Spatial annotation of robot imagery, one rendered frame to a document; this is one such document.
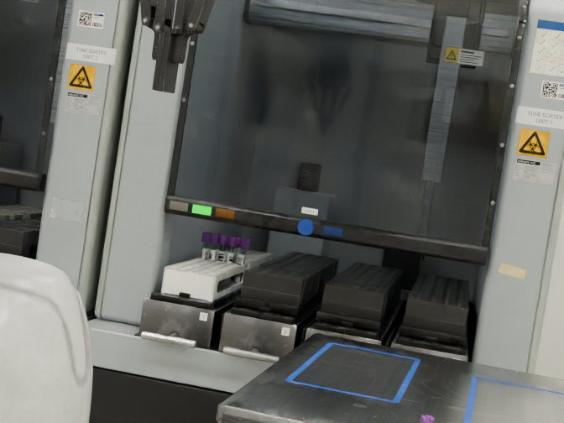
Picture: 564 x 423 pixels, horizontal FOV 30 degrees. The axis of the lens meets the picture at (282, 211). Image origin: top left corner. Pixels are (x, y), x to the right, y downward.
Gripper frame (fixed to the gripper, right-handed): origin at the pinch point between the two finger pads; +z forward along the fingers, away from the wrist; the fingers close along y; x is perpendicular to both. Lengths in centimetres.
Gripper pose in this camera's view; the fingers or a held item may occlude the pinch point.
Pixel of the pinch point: (167, 62)
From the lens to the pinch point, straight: 128.7
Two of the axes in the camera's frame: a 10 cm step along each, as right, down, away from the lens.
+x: 3.8, 0.1, 9.3
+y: 9.1, 1.6, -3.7
